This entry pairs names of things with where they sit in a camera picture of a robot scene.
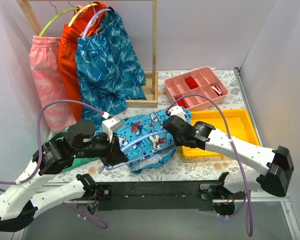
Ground pale blue hanger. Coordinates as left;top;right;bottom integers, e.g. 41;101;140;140
98;113;171;177

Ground blue shark print shorts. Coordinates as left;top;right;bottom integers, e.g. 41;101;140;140
93;106;193;175

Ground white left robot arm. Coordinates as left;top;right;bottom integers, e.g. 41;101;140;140
0;117;128;233

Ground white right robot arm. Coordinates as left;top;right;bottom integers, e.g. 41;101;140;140
163;115;295;199

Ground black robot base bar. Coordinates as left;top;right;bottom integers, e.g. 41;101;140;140
74;181;247;217

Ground teal leaf print shorts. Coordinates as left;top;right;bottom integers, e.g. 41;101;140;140
75;7;146;116

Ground pink patterned shorts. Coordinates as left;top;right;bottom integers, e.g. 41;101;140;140
29;36;76;133

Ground translucent white hanger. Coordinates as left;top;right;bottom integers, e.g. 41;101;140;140
81;8;112;39

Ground orange shorts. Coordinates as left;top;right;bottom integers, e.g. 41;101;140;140
57;1;108;121

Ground yellow hanger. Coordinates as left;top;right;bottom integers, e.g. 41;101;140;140
68;3;99;27

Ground green hanger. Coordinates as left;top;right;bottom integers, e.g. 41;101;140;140
38;6;80;38

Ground green folded cloth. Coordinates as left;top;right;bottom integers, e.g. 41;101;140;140
47;130;94;173

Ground red cloth in corner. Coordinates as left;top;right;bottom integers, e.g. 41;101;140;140
176;97;187;109

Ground red rolled cloth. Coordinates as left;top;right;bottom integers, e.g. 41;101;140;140
184;76;199;90

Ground red white striped cloth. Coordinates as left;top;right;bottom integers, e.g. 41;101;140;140
211;85;224;97

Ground pink divided organizer box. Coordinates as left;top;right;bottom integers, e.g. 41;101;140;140
164;66;229;112

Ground yellow plastic tray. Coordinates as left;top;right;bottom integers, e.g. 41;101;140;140
182;109;260;159

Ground wooden clothes rack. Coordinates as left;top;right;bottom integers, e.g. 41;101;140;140
17;0;159;108

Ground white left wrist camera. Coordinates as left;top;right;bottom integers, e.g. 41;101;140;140
102;111;122;142

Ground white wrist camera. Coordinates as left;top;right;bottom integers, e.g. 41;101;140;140
102;111;122;142
166;105;186;121

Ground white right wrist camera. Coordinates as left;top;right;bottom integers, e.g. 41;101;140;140
166;105;186;121

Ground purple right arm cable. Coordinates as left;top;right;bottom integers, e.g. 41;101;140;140
168;93;254;237

